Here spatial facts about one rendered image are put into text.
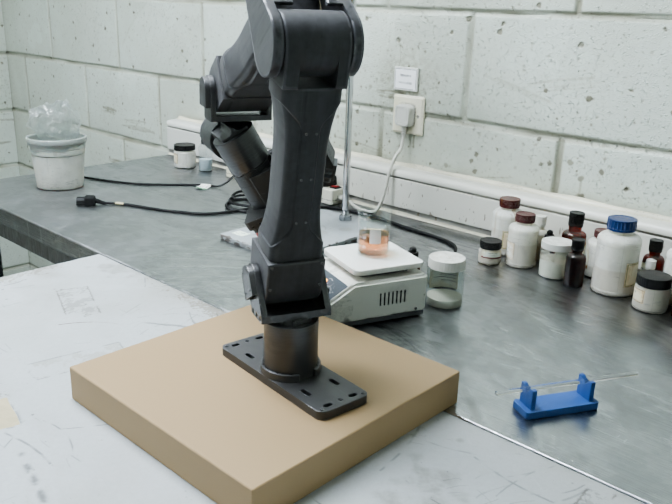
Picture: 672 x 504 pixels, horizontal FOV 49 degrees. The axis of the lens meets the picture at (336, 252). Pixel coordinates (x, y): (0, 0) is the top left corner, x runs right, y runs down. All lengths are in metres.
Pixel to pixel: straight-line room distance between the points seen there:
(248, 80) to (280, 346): 0.31
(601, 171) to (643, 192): 0.09
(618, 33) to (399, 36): 0.49
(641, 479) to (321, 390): 0.34
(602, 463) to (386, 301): 0.41
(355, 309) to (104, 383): 0.39
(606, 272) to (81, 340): 0.84
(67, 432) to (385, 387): 0.36
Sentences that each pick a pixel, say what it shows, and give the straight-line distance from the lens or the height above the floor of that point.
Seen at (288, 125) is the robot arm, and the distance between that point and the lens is 0.74.
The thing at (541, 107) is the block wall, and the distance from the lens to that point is 1.53.
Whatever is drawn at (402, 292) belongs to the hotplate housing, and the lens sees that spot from 1.13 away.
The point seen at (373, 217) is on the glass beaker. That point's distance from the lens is 1.12.
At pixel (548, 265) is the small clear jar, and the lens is 1.37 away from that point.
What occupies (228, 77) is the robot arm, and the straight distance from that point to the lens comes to 0.92.
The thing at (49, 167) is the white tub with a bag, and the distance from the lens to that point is 1.93.
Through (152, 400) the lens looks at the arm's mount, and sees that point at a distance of 0.85.
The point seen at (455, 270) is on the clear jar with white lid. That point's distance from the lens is 1.17.
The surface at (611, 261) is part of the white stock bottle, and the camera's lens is 1.32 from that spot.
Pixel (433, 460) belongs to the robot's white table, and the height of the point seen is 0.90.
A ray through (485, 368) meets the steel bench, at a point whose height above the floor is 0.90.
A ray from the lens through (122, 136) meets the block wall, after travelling 2.66.
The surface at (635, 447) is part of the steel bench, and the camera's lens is 0.91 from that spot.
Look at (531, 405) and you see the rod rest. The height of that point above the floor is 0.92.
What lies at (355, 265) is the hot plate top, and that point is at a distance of 1.11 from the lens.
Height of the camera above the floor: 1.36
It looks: 19 degrees down
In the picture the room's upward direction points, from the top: 2 degrees clockwise
